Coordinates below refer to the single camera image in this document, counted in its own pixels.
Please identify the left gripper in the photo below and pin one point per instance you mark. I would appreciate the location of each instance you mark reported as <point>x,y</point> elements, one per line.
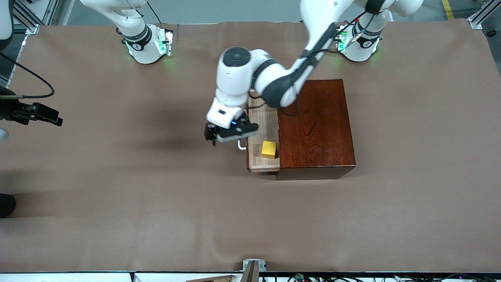
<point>210,133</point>

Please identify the yellow block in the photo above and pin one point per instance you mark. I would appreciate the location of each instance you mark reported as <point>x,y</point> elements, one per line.
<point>269,150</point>

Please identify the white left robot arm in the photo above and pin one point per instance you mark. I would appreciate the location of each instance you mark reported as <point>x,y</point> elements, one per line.
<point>235,78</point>

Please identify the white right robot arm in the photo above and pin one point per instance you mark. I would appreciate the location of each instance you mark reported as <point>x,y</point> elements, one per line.
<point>139,43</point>

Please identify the brown table cover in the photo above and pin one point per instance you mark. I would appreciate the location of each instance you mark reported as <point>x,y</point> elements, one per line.
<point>195,215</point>

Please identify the black round object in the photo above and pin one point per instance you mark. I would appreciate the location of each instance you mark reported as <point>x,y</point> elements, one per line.
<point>6,205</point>

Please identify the dark brown wooden cabinet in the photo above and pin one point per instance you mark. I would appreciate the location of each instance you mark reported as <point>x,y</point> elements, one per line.
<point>321,129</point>

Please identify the flat wooden piece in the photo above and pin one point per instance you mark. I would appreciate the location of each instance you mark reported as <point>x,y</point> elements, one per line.
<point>215,279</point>

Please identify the black round knob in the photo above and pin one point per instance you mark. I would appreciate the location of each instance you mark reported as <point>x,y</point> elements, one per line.
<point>492,33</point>

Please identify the aluminium table edge rail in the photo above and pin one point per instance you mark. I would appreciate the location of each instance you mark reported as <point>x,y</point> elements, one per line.
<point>11,66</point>

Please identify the aluminium frame profile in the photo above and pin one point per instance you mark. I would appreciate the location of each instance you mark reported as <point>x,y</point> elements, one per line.
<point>475,22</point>
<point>33,19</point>

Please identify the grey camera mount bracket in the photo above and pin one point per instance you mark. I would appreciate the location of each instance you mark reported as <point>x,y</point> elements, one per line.
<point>263,266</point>

